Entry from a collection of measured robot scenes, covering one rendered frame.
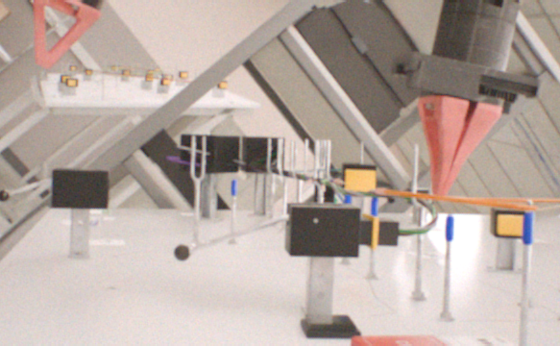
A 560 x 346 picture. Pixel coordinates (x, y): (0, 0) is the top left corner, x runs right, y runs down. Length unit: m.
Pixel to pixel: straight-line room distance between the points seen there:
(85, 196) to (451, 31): 0.48
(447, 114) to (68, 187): 0.48
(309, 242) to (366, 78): 1.12
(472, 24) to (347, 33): 1.13
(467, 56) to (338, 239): 0.17
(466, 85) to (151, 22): 7.66
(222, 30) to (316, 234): 7.73
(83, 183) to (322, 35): 0.90
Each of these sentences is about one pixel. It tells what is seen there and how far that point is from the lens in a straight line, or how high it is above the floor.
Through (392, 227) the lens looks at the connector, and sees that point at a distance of 0.65.
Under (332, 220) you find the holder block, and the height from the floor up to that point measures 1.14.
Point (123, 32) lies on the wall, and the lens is 8.17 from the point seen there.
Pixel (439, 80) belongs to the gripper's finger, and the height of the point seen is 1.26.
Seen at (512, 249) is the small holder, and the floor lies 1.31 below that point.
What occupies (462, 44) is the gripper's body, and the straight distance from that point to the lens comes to 0.61.
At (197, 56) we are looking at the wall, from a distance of 8.29.
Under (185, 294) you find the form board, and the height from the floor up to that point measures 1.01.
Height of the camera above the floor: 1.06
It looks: 6 degrees up
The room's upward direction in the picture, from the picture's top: 50 degrees clockwise
